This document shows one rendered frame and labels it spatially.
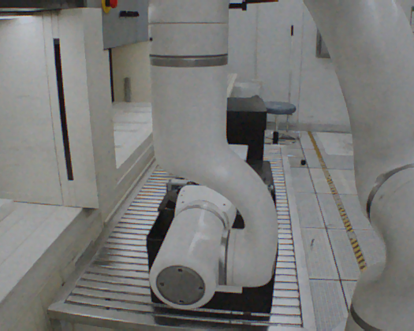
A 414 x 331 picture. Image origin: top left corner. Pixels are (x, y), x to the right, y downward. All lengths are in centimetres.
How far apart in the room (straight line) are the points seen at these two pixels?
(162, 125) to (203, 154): 6
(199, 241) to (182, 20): 27
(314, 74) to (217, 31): 469
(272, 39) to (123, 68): 283
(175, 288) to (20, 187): 80
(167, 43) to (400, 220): 33
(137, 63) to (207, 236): 204
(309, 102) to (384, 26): 472
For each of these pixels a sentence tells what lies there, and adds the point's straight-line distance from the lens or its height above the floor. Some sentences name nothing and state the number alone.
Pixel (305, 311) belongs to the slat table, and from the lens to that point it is 92.
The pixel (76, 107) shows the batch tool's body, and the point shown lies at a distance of 103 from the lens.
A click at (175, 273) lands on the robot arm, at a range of 48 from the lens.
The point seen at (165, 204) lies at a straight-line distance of 84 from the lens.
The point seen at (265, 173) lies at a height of 86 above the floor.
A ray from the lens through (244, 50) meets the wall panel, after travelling 502.
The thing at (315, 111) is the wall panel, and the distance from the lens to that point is 518.
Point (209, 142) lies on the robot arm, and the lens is 44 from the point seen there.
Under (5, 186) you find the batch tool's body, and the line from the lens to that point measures 124.
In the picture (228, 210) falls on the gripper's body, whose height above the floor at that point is 108.
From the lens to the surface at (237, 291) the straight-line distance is 86.
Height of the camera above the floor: 136
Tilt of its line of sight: 21 degrees down
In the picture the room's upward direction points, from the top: straight up
